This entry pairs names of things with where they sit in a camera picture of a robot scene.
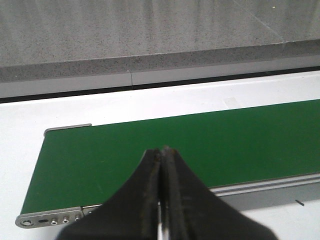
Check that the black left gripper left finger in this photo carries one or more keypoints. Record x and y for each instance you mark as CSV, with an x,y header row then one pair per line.
x,y
130,214

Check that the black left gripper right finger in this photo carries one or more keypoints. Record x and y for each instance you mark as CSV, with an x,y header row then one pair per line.
x,y
195,213

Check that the green conveyor belt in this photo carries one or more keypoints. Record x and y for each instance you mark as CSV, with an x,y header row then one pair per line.
x,y
84,166

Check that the grey stone counter slab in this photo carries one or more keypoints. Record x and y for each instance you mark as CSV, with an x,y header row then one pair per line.
x,y
38,34

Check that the aluminium conveyor side rail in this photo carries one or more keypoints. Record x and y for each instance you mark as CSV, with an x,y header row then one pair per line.
x,y
242,196

